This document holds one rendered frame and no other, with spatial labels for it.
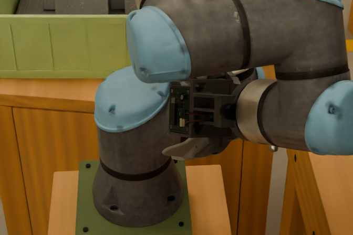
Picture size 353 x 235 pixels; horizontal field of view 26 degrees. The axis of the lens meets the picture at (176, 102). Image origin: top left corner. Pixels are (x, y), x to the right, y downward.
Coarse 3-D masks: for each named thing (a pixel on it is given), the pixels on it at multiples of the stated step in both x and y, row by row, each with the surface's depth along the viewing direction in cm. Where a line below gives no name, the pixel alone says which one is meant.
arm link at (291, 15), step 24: (240, 0) 75; (264, 0) 75; (288, 0) 75; (312, 0) 74; (336, 0) 76; (264, 24) 74; (288, 24) 74; (312, 24) 75; (336, 24) 76; (264, 48) 74; (288, 48) 75; (312, 48) 75; (336, 48) 76; (288, 72) 77; (312, 72) 76; (336, 72) 76
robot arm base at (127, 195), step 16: (96, 176) 125; (112, 176) 120; (128, 176) 118; (144, 176) 118; (160, 176) 120; (176, 176) 125; (96, 192) 124; (112, 192) 122; (128, 192) 120; (144, 192) 120; (160, 192) 121; (176, 192) 125; (96, 208) 126; (112, 208) 123; (128, 208) 121; (144, 208) 121; (160, 208) 122; (176, 208) 125; (128, 224) 122; (144, 224) 122
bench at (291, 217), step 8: (288, 168) 165; (288, 176) 165; (288, 184) 166; (288, 192) 166; (288, 200) 166; (296, 200) 161; (288, 208) 166; (296, 208) 162; (288, 216) 167; (296, 216) 164; (288, 224) 167; (296, 224) 165; (280, 232) 178; (288, 232) 167; (296, 232) 167; (304, 232) 167
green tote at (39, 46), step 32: (0, 0) 179; (0, 32) 172; (32, 32) 172; (64, 32) 172; (96, 32) 172; (0, 64) 177; (32, 64) 177; (64, 64) 177; (96, 64) 177; (128, 64) 177
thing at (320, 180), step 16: (288, 160) 162; (304, 160) 145; (320, 160) 140; (336, 160) 140; (352, 160) 140; (304, 176) 146; (320, 176) 137; (336, 176) 137; (352, 176) 137; (304, 192) 146; (320, 192) 134; (336, 192) 134; (352, 192) 134; (304, 208) 147; (320, 208) 132; (336, 208) 130; (352, 208) 130; (304, 224) 147; (320, 224) 133; (336, 224) 127; (352, 224) 127
